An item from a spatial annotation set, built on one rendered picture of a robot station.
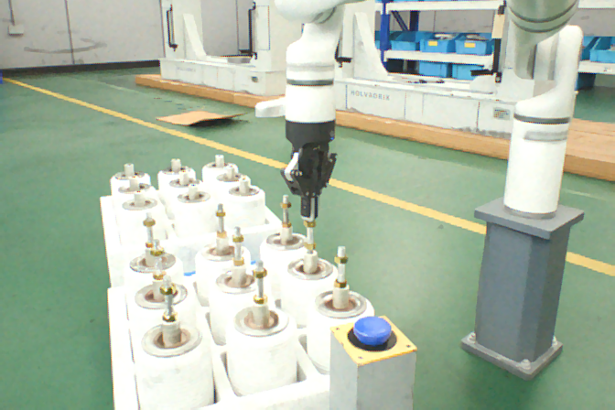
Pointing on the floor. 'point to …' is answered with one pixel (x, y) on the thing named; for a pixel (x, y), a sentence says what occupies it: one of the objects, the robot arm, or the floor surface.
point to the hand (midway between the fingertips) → (310, 206)
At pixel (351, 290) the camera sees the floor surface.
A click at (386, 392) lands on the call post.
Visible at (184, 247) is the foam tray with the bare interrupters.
